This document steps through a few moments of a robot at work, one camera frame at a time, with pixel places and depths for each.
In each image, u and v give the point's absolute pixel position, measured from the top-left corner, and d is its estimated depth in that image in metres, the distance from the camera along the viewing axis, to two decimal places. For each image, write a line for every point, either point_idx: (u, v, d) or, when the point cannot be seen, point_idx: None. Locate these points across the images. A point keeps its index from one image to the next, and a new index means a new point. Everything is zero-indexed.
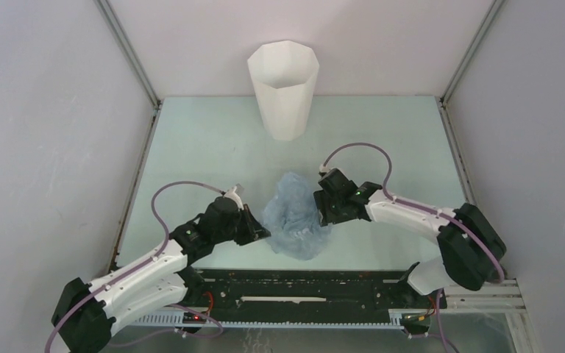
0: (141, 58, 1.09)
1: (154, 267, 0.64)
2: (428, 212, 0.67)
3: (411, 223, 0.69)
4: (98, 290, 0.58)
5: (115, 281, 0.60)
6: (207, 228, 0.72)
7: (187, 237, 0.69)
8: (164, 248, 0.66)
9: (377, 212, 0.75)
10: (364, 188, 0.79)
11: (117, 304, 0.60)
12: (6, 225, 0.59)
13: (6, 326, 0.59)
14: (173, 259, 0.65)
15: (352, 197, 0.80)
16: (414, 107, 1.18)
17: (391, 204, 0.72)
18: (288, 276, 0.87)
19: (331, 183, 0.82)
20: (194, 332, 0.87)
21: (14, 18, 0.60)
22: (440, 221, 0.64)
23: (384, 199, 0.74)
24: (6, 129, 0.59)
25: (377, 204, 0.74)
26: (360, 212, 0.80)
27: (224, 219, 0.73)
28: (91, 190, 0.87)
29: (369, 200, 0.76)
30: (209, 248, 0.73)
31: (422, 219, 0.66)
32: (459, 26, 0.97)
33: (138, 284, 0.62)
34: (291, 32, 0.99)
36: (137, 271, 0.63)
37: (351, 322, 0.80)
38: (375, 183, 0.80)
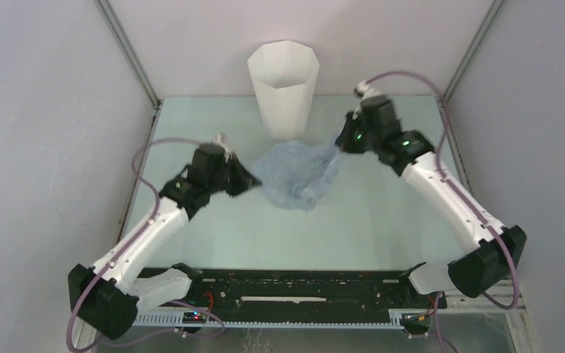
0: (140, 58, 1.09)
1: (154, 229, 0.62)
2: (477, 217, 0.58)
3: (449, 210, 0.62)
4: (105, 269, 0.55)
5: (118, 257, 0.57)
6: (199, 177, 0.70)
7: (178, 191, 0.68)
8: (157, 209, 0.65)
9: (414, 176, 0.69)
10: (416, 143, 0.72)
11: (129, 278, 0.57)
12: (6, 226, 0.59)
13: (6, 326, 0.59)
14: (171, 218, 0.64)
15: (394, 145, 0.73)
16: (414, 107, 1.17)
17: (440, 182, 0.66)
18: (288, 276, 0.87)
19: (378, 115, 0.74)
20: (194, 332, 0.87)
21: (14, 19, 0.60)
22: (484, 232, 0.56)
23: (434, 173, 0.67)
24: (6, 130, 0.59)
25: (422, 173, 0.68)
26: (396, 162, 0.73)
27: (212, 165, 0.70)
28: (90, 190, 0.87)
29: (416, 161, 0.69)
30: (207, 196, 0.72)
31: (465, 219, 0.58)
32: (459, 25, 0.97)
33: (145, 251, 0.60)
34: (291, 32, 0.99)
36: (138, 240, 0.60)
37: (351, 322, 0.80)
38: (426, 139, 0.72)
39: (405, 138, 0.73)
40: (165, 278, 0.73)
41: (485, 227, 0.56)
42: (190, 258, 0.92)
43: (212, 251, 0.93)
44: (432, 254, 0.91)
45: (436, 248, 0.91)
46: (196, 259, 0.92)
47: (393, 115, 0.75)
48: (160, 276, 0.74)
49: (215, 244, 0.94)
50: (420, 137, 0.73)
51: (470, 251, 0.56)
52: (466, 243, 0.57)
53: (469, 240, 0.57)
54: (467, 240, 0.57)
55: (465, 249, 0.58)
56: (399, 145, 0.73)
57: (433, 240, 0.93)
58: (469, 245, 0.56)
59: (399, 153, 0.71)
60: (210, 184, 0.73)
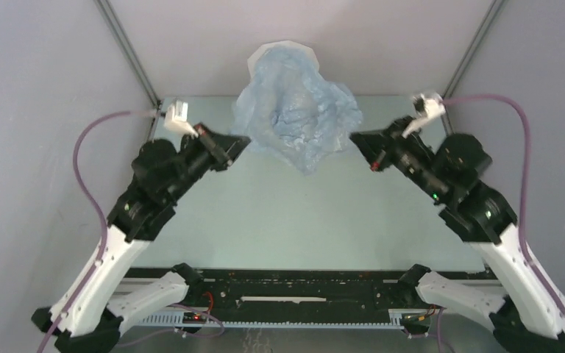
0: (141, 59, 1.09)
1: (104, 270, 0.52)
2: (557, 305, 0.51)
3: (523, 293, 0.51)
4: (59, 319, 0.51)
5: (69, 304, 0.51)
6: (149, 190, 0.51)
7: (127, 215, 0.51)
8: (106, 244, 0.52)
9: (488, 250, 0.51)
10: (496, 208, 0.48)
11: (88, 320, 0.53)
12: (7, 226, 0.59)
13: (4, 327, 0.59)
14: (119, 254, 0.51)
15: (469, 206, 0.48)
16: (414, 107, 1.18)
17: (528, 271, 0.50)
18: (288, 276, 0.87)
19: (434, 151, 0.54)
20: (194, 332, 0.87)
21: (14, 18, 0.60)
22: (560, 321, 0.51)
23: (523, 257, 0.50)
24: (5, 129, 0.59)
25: (506, 255, 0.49)
26: (470, 232, 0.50)
27: (162, 170, 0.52)
28: (90, 190, 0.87)
29: (500, 240, 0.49)
30: (165, 213, 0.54)
31: (546, 309, 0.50)
32: (459, 26, 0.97)
33: (99, 293, 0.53)
34: (292, 32, 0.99)
36: (87, 284, 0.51)
37: (351, 322, 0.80)
38: (503, 196, 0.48)
39: (485, 203, 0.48)
40: (160, 285, 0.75)
41: (563, 317, 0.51)
42: (190, 258, 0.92)
43: (212, 251, 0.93)
44: (432, 255, 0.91)
45: (435, 248, 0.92)
46: (196, 259, 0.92)
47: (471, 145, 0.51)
48: (155, 282, 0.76)
49: (215, 243, 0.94)
50: (496, 193, 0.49)
51: (538, 330, 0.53)
52: (536, 326, 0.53)
53: (545, 328, 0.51)
54: (540, 326, 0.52)
55: (526, 322, 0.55)
56: (474, 209, 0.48)
57: (432, 240, 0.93)
58: (541, 331, 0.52)
59: (476, 223, 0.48)
60: (168, 192, 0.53)
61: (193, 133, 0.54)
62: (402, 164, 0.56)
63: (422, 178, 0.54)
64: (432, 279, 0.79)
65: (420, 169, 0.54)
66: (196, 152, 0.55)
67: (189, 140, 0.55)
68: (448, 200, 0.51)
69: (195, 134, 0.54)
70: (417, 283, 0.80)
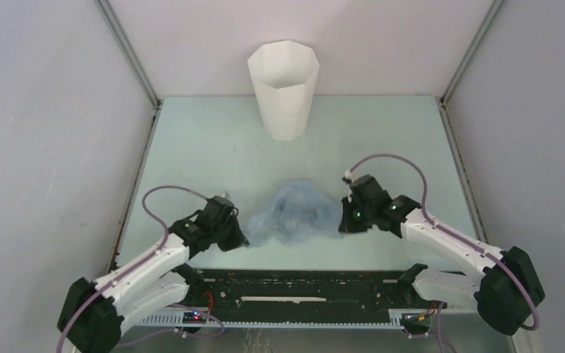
0: (140, 58, 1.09)
1: (160, 259, 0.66)
2: (474, 249, 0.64)
3: (448, 250, 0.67)
4: (107, 287, 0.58)
5: (122, 276, 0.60)
6: (207, 223, 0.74)
7: (185, 231, 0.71)
8: (165, 242, 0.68)
9: (413, 234, 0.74)
10: (402, 204, 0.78)
11: (125, 298, 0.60)
12: (6, 226, 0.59)
13: (6, 326, 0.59)
14: (176, 251, 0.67)
15: (385, 210, 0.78)
16: (414, 107, 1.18)
17: (432, 230, 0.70)
18: (288, 276, 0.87)
19: (364, 193, 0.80)
20: (194, 332, 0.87)
21: (14, 20, 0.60)
22: (485, 261, 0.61)
23: (424, 223, 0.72)
24: (5, 129, 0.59)
25: (415, 226, 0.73)
26: (393, 227, 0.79)
27: (220, 218, 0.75)
28: (90, 191, 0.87)
29: (407, 219, 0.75)
30: (207, 242, 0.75)
31: (465, 254, 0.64)
32: (459, 26, 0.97)
33: (143, 279, 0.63)
34: (292, 32, 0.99)
36: (143, 266, 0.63)
37: (351, 322, 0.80)
38: (410, 199, 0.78)
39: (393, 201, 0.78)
40: (159, 285, 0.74)
41: (485, 257, 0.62)
42: (190, 258, 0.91)
43: (211, 251, 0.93)
44: (432, 255, 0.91)
45: None
46: (196, 259, 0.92)
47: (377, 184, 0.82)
48: (156, 282, 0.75)
49: (215, 243, 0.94)
50: (406, 198, 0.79)
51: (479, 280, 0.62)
52: (476, 276, 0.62)
53: (474, 271, 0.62)
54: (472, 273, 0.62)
55: (477, 283, 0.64)
56: (390, 210, 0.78)
57: None
58: (477, 276, 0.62)
59: (392, 217, 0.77)
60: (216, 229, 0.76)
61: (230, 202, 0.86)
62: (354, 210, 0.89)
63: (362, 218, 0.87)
64: (429, 274, 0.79)
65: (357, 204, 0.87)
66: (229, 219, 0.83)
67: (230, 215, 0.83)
68: (379, 212, 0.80)
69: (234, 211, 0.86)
70: (416, 279, 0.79)
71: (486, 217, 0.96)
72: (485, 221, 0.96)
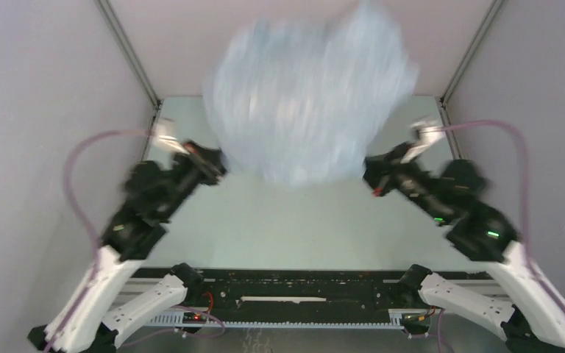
0: (141, 58, 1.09)
1: (96, 290, 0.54)
2: None
3: (536, 310, 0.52)
4: (53, 340, 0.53)
5: (62, 325, 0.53)
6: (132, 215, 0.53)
7: (119, 236, 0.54)
8: (99, 264, 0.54)
9: (497, 271, 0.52)
10: (499, 228, 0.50)
11: (78, 342, 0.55)
12: (7, 226, 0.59)
13: (4, 326, 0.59)
14: (112, 274, 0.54)
15: (477, 230, 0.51)
16: (414, 107, 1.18)
17: (536, 284, 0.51)
18: (288, 276, 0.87)
19: (450, 191, 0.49)
20: (194, 333, 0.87)
21: (13, 18, 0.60)
22: None
23: (525, 271, 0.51)
24: (6, 128, 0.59)
25: (513, 273, 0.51)
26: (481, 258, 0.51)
27: (146, 196, 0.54)
28: (90, 190, 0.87)
29: (507, 259, 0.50)
30: (153, 235, 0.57)
31: (556, 321, 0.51)
32: (459, 25, 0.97)
33: (93, 312, 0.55)
34: (291, 32, 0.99)
36: (78, 307, 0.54)
37: (351, 322, 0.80)
38: (505, 217, 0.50)
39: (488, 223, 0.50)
40: (157, 291, 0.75)
41: None
42: (190, 258, 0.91)
43: (212, 251, 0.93)
44: (432, 255, 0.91)
45: (437, 248, 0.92)
46: (196, 259, 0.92)
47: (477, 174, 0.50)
48: (153, 287, 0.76)
49: (215, 243, 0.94)
50: (496, 212, 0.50)
51: (544, 338, 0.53)
52: (547, 336, 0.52)
53: (555, 336, 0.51)
54: (553, 337, 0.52)
55: (537, 333, 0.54)
56: (479, 231, 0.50)
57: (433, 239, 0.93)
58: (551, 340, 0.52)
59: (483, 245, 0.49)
60: (160, 212, 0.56)
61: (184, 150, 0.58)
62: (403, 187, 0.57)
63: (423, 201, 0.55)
64: (435, 282, 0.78)
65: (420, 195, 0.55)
66: (185, 168, 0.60)
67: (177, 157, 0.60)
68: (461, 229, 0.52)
69: (184, 151, 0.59)
70: (421, 285, 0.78)
71: None
72: None
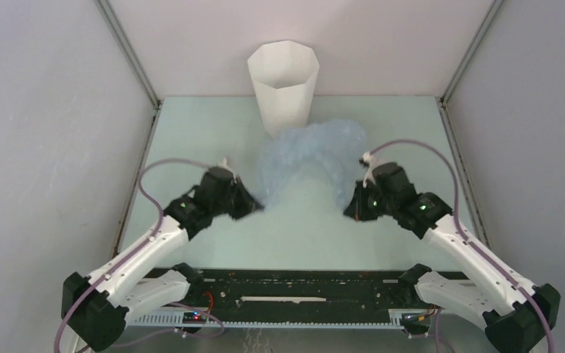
0: (140, 58, 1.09)
1: (152, 247, 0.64)
2: (506, 279, 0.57)
3: (480, 276, 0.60)
4: (100, 281, 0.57)
5: (115, 269, 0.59)
6: (204, 201, 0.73)
7: (182, 211, 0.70)
8: (160, 227, 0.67)
9: (438, 240, 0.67)
10: (432, 205, 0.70)
11: (121, 292, 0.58)
12: (6, 226, 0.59)
13: (4, 326, 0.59)
14: (171, 235, 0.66)
15: (410, 207, 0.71)
16: (414, 107, 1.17)
17: (463, 244, 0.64)
18: (288, 276, 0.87)
19: (389, 184, 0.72)
20: (194, 333, 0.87)
21: (13, 18, 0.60)
22: (515, 293, 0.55)
23: (457, 235, 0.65)
24: (6, 129, 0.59)
25: (443, 236, 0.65)
26: (416, 226, 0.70)
27: (217, 186, 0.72)
28: (89, 190, 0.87)
29: (435, 225, 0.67)
30: (207, 220, 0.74)
31: (494, 281, 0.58)
32: (460, 25, 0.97)
33: (139, 268, 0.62)
34: (292, 32, 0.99)
36: (136, 254, 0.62)
37: (351, 322, 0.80)
38: (441, 200, 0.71)
39: (421, 201, 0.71)
40: (162, 282, 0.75)
41: (517, 290, 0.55)
42: (190, 259, 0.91)
43: (211, 251, 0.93)
44: (432, 255, 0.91)
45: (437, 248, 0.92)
46: (196, 259, 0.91)
47: (407, 180, 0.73)
48: (158, 279, 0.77)
49: (215, 243, 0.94)
50: (435, 199, 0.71)
51: (504, 312, 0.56)
52: (498, 304, 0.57)
53: (501, 301, 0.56)
54: (499, 302, 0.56)
55: (499, 309, 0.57)
56: (416, 208, 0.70)
57: None
58: (503, 308, 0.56)
59: (416, 218, 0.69)
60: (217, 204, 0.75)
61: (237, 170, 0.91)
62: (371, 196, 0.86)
63: (382, 202, 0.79)
64: (432, 278, 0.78)
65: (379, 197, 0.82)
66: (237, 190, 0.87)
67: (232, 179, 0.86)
68: (401, 209, 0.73)
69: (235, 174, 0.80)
70: (417, 281, 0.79)
71: (487, 217, 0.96)
72: (486, 221, 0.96)
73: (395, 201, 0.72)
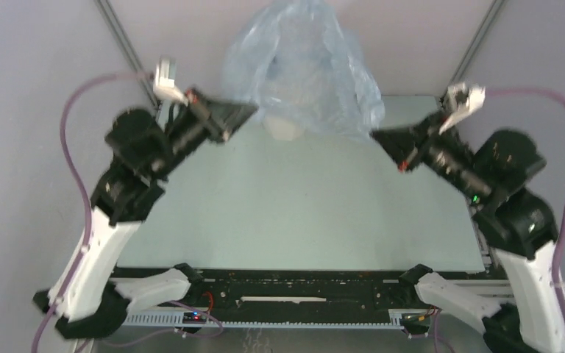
0: (140, 57, 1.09)
1: (91, 257, 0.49)
2: None
3: (543, 318, 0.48)
4: (55, 304, 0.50)
5: (62, 291, 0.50)
6: (134, 170, 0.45)
7: (109, 196, 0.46)
8: (91, 229, 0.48)
9: (515, 262, 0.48)
10: (541, 226, 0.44)
11: (82, 307, 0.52)
12: (8, 227, 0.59)
13: (4, 326, 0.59)
14: (107, 241, 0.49)
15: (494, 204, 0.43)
16: (414, 107, 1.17)
17: (550, 290, 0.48)
18: (288, 276, 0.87)
19: (508, 170, 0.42)
20: (194, 333, 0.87)
21: (13, 20, 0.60)
22: None
23: (548, 276, 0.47)
24: (7, 131, 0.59)
25: (535, 273, 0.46)
26: (513, 238, 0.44)
27: (151, 144, 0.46)
28: (89, 190, 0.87)
29: (533, 258, 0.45)
30: (154, 193, 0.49)
31: (553, 331, 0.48)
32: (460, 25, 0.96)
33: (93, 279, 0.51)
34: None
36: (76, 273, 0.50)
37: (351, 322, 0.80)
38: (550, 209, 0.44)
39: (531, 218, 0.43)
40: (165, 278, 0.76)
41: None
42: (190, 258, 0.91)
43: (211, 251, 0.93)
44: (432, 254, 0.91)
45: (437, 248, 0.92)
46: (196, 259, 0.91)
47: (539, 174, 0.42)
48: (161, 276, 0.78)
49: (215, 243, 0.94)
50: (542, 203, 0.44)
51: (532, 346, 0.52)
52: (534, 340, 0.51)
53: (544, 344, 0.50)
54: (541, 343, 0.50)
55: (525, 336, 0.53)
56: (516, 221, 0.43)
57: (434, 240, 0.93)
58: (538, 346, 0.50)
59: (513, 233, 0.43)
60: (152, 168, 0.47)
61: (182, 99, 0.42)
62: (435, 164, 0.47)
63: (461, 176, 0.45)
64: (432, 279, 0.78)
65: (458, 170, 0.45)
66: (188, 122, 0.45)
67: (179, 107, 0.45)
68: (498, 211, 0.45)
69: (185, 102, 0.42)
70: (417, 281, 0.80)
71: None
72: None
73: (500, 201, 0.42)
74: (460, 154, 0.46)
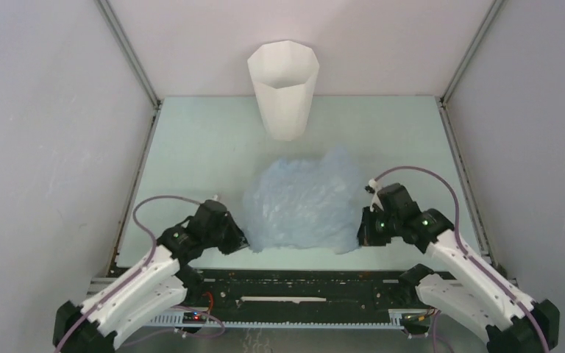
0: (141, 58, 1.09)
1: (146, 276, 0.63)
2: (506, 295, 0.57)
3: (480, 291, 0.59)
4: (91, 310, 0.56)
5: (105, 298, 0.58)
6: (197, 230, 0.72)
7: (175, 240, 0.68)
8: (153, 257, 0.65)
9: (437, 253, 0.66)
10: (435, 220, 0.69)
11: (112, 321, 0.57)
12: (6, 226, 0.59)
13: (5, 326, 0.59)
14: (162, 265, 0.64)
15: (413, 222, 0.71)
16: (414, 107, 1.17)
17: (464, 258, 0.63)
18: (288, 276, 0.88)
19: (391, 201, 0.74)
20: (194, 333, 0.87)
21: (14, 19, 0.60)
22: (513, 308, 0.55)
23: (456, 249, 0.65)
24: (6, 129, 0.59)
25: (446, 251, 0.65)
26: (419, 243, 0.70)
27: (216, 219, 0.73)
28: (90, 191, 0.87)
29: (437, 240, 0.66)
30: (199, 250, 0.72)
31: (494, 296, 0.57)
32: (459, 26, 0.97)
33: (132, 295, 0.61)
34: (292, 33, 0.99)
36: (125, 286, 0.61)
37: (351, 322, 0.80)
38: (443, 216, 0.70)
39: (424, 217, 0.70)
40: (156, 292, 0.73)
41: (516, 304, 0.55)
42: (190, 258, 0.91)
43: (212, 251, 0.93)
44: None
45: None
46: (196, 259, 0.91)
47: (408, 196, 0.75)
48: (153, 288, 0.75)
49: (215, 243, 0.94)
50: (435, 213, 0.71)
51: (502, 326, 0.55)
52: (496, 320, 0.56)
53: (500, 317, 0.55)
54: (496, 318, 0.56)
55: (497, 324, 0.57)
56: (418, 223, 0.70)
57: None
58: (501, 322, 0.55)
59: (419, 234, 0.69)
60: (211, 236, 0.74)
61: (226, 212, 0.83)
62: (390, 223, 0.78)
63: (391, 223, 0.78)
64: (434, 282, 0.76)
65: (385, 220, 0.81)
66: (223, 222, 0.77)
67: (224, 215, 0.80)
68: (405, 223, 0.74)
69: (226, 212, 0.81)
70: (418, 283, 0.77)
71: (486, 218, 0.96)
72: (485, 221, 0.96)
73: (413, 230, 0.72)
74: (410, 215, 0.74)
